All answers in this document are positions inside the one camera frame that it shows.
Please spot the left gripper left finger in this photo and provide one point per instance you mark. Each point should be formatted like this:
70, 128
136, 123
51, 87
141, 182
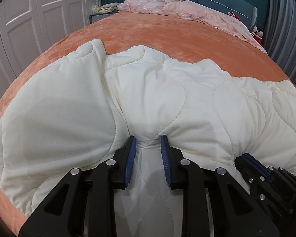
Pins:
82, 202

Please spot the pink lace blanket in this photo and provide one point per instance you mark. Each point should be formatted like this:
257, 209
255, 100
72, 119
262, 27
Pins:
188, 10

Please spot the white panelled wardrobe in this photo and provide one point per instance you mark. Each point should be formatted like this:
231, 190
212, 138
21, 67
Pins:
30, 27

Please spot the yellow items on nightstand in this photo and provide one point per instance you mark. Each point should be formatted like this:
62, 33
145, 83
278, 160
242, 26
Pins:
107, 8

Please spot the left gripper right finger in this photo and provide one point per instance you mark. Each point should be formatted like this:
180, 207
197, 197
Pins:
214, 203

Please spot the dark bedside table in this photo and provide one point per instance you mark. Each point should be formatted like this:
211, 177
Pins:
99, 16

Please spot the red fabric item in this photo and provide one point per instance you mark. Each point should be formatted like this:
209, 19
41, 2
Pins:
256, 34

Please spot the white quilted comforter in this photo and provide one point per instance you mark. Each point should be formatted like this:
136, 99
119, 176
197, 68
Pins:
79, 110

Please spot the orange plush bedspread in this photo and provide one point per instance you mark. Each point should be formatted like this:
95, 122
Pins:
185, 41

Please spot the grey pleated curtain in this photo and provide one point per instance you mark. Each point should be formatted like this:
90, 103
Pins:
280, 36

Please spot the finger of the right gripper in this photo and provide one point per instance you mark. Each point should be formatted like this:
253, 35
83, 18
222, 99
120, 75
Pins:
253, 172

